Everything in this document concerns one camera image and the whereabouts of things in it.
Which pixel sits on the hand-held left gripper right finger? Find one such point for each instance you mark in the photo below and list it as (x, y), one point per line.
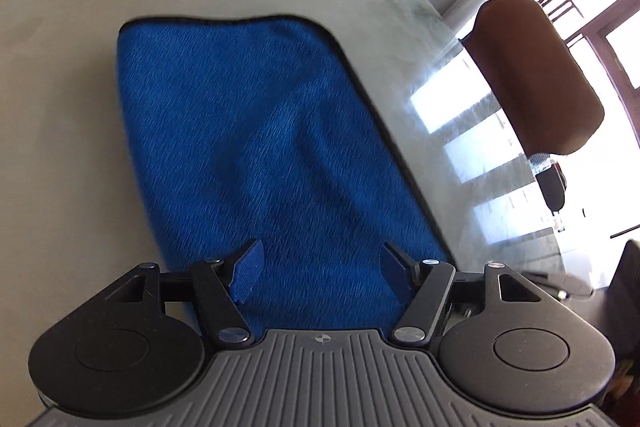
(395, 269)

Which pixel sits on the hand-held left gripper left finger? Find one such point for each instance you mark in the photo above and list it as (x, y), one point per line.
(246, 269)

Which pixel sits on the grey and blue towel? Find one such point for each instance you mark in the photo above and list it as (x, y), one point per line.
(240, 132)

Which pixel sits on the grey metal bar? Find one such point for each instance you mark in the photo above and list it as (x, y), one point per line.
(570, 284)

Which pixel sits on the brown leather chair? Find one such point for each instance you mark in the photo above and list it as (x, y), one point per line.
(535, 72)

